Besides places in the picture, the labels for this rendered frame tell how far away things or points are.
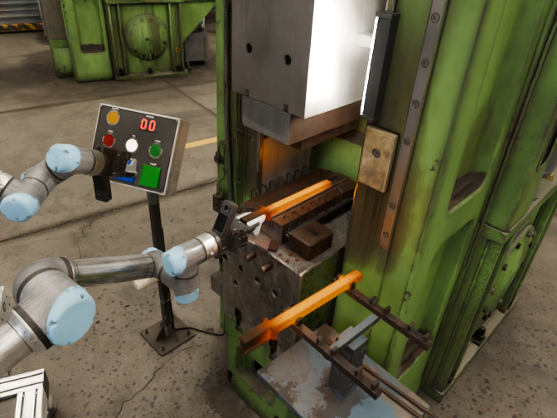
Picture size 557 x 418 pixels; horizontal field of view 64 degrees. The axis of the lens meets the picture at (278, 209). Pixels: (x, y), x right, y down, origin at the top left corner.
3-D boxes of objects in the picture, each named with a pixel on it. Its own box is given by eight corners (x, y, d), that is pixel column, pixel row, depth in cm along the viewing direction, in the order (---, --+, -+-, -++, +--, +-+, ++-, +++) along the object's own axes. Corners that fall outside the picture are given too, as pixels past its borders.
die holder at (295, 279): (291, 370, 159) (301, 274, 135) (222, 312, 181) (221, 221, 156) (379, 296, 193) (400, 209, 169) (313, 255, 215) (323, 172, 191)
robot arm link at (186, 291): (181, 279, 142) (179, 252, 136) (205, 297, 136) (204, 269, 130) (161, 292, 136) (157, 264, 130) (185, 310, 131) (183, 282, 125)
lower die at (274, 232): (281, 245, 147) (283, 223, 142) (240, 219, 158) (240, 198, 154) (356, 201, 173) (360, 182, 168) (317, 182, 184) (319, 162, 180)
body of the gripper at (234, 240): (234, 235, 145) (204, 250, 138) (234, 214, 141) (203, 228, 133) (249, 246, 141) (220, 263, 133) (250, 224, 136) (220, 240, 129)
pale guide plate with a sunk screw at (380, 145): (383, 193, 125) (394, 137, 116) (356, 181, 130) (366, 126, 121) (387, 191, 126) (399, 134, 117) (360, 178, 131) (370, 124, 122)
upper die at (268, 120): (288, 146, 128) (290, 114, 122) (241, 124, 139) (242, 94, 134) (372, 114, 154) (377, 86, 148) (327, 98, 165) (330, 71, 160)
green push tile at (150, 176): (156, 188, 160) (161, 168, 160) (138, 184, 162) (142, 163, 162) (159, 189, 162) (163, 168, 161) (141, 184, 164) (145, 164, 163)
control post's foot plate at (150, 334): (162, 359, 216) (160, 346, 211) (138, 332, 228) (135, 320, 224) (198, 335, 229) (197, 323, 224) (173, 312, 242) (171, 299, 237)
